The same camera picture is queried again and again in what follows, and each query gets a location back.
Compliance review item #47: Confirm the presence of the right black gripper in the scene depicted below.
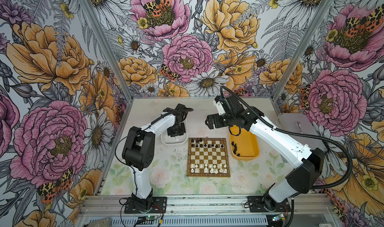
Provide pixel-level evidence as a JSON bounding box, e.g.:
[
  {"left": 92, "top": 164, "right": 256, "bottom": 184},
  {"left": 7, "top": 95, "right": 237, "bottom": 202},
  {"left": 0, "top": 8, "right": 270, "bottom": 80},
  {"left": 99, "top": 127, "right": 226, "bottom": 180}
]
[{"left": 204, "top": 112, "right": 236, "bottom": 129}]

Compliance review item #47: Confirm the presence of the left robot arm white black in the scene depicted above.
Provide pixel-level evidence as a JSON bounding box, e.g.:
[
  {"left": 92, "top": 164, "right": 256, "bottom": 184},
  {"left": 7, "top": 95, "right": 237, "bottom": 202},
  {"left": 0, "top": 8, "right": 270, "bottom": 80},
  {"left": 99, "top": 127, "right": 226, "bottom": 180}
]
[{"left": 122, "top": 103, "right": 193, "bottom": 214}]

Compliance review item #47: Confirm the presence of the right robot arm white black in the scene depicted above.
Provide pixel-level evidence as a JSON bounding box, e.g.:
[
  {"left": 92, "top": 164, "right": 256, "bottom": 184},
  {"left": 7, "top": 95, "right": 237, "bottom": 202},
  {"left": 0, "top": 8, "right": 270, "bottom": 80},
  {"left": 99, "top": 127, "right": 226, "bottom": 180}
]
[{"left": 205, "top": 95, "right": 325, "bottom": 212}]

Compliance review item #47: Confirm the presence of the wooden chess board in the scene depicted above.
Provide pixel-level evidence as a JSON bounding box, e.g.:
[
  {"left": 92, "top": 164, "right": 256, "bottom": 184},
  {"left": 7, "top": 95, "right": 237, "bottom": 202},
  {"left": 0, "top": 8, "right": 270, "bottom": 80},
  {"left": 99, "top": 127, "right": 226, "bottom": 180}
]
[{"left": 187, "top": 138, "right": 231, "bottom": 178}]

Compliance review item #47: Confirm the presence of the green circuit board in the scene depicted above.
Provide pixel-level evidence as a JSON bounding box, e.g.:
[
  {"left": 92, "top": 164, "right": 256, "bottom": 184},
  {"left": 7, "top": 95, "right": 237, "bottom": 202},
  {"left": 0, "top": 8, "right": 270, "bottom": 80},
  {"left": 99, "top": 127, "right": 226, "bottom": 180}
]
[{"left": 145, "top": 215, "right": 162, "bottom": 221}]

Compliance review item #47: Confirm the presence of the white plastic bin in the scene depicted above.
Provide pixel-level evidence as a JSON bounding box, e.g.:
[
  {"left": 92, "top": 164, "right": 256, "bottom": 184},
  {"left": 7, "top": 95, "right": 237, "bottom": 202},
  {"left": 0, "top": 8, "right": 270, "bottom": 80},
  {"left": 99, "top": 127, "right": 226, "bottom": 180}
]
[{"left": 161, "top": 119, "right": 188, "bottom": 146}]

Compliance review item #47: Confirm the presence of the yellow plastic bin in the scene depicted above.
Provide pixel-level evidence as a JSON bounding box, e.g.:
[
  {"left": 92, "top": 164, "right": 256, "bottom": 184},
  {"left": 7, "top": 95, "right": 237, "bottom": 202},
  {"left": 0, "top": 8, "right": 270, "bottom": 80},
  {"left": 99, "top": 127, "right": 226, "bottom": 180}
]
[{"left": 229, "top": 126, "right": 260, "bottom": 161}]

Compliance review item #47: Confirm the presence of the silver metal case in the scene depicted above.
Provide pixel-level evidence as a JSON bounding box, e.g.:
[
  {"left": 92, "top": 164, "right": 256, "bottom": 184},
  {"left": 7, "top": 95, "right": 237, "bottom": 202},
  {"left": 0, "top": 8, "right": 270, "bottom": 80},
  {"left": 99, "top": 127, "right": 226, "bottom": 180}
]
[{"left": 278, "top": 113, "right": 327, "bottom": 152}]

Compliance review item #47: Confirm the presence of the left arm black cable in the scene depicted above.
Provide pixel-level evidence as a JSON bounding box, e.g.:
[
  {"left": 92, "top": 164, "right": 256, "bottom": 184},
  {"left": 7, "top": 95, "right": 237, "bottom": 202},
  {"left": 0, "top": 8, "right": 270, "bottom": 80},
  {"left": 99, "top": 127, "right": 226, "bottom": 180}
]
[{"left": 114, "top": 106, "right": 195, "bottom": 198}]

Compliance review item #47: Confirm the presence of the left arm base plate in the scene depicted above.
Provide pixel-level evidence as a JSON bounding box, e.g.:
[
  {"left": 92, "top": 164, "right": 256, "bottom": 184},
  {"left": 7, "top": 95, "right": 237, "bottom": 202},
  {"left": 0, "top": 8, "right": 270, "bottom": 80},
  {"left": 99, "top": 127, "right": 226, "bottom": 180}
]
[{"left": 124, "top": 197, "right": 168, "bottom": 214}]

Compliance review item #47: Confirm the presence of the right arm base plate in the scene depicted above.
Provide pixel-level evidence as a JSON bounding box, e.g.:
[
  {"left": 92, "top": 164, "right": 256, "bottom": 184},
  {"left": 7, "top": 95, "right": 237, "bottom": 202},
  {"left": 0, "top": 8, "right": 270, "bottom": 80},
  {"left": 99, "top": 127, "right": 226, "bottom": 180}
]
[{"left": 247, "top": 196, "right": 291, "bottom": 213}]

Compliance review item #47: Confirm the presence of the aluminium frame rail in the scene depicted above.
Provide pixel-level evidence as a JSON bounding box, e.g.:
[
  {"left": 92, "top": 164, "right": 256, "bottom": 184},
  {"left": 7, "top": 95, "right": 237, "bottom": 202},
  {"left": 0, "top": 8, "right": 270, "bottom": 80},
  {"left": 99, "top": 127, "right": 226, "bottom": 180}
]
[{"left": 79, "top": 194, "right": 335, "bottom": 217}]

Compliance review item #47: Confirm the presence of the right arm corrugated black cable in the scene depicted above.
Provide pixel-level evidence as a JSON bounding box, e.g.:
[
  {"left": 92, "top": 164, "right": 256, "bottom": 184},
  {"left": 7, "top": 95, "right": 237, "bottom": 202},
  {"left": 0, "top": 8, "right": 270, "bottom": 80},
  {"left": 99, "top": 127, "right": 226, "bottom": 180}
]
[{"left": 219, "top": 85, "right": 354, "bottom": 189}]

